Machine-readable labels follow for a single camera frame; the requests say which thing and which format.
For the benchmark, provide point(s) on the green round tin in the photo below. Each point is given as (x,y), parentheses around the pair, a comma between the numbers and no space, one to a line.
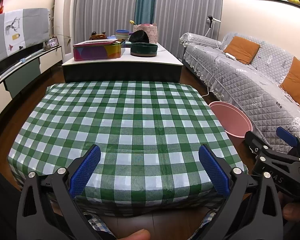
(143,50)

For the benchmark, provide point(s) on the green checked tablecloth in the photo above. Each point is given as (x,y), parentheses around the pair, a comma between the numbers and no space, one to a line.
(140,130)

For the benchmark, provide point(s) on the person's right hand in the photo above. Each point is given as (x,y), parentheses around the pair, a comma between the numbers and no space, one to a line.
(295,212)

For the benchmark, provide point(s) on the person's left hand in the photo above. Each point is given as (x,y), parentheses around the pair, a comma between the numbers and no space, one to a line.
(135,235)

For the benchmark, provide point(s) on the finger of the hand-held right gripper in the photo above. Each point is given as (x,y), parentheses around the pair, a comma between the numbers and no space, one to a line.
(256,141)
(287,136)

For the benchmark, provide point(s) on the grey quilted sofa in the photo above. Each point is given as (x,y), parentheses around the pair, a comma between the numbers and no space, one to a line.
(240,80)

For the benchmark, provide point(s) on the grey curtain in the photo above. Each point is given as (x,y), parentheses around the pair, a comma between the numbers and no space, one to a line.
(105,7)
(187,7)

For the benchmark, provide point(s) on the white standing air conditioner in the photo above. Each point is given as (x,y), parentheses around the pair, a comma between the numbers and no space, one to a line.
(63,5)

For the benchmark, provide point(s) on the stack of coloured bowls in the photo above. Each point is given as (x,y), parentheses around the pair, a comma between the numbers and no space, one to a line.
(121,33)

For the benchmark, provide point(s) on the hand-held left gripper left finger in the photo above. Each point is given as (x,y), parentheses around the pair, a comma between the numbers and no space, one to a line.
(86,170)

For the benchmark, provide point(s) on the yellow flower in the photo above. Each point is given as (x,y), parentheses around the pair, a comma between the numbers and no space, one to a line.
(131,21)

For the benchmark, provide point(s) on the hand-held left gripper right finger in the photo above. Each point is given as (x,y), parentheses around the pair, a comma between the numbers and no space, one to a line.
(213,170)

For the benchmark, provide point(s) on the black hat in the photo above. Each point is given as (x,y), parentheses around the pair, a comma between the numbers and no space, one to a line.
(138,37)

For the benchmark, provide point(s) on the brown teapot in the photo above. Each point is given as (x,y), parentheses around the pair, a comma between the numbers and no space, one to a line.
(97,36)

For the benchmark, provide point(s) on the television with grey cover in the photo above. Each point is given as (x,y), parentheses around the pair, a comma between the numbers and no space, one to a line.
(32,27)

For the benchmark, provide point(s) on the pink plastic bin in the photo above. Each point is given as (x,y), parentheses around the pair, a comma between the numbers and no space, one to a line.
(230,120)

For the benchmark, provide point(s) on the television cabinet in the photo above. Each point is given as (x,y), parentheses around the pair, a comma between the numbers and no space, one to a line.
(22,77)

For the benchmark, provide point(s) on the white power strip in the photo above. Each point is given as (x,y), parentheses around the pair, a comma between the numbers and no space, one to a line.
(230,55)

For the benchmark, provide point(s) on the orange cushion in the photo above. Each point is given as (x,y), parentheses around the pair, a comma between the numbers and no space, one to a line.
(242,50)
(297,85)

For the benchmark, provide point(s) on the small grey ornament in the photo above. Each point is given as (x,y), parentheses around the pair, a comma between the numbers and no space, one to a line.
(47,47)

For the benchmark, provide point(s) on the colourful tin box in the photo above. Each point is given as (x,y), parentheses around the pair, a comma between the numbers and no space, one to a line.
(95,52)

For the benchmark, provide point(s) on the small photo frame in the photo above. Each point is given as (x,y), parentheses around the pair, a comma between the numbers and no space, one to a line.
(53,42)

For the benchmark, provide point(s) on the teal curtain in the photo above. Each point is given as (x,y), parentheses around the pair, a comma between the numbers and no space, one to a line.
(145,0)

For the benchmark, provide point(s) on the pink paper bag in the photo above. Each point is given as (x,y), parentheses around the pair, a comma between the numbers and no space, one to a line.
(152,33)

